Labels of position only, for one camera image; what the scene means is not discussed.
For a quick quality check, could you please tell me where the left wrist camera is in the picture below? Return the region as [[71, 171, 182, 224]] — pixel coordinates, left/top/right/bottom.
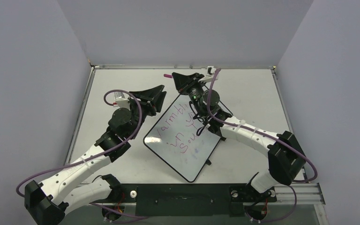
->
[[113, 92, 130, 109]]

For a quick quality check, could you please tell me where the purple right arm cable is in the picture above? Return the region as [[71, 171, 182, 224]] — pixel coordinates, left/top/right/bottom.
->
[[206, 67, 318, 225]]

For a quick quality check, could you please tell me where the black framed whiteboard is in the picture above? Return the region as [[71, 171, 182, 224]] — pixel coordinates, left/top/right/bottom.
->
[[142, 94, 226, 184]]

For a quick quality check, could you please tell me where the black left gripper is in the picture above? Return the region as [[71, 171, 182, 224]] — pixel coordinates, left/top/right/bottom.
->
[[128, 86, 166, 140]]

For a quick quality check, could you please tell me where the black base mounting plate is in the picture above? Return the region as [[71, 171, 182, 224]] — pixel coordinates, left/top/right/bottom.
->
[[89, 183, 277, 218]]

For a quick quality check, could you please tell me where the aluminium frame rail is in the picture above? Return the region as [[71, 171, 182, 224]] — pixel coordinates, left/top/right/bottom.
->
[[45, 183, 326, 206]]

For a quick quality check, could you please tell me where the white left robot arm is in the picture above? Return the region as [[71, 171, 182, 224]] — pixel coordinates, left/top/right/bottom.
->
[[23, 85, 166, 225]]

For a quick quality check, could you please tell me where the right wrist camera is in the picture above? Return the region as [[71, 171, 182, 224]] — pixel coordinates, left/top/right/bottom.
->
[[198, 66, 221, 83]]

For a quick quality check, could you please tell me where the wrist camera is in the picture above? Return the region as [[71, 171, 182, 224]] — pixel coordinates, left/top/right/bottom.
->
[[113, 92, 130, 109], [198, 66, 221, 83]]

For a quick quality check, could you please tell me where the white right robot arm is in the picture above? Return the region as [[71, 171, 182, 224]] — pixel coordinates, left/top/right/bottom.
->
[[171, 69, 307, 200]]

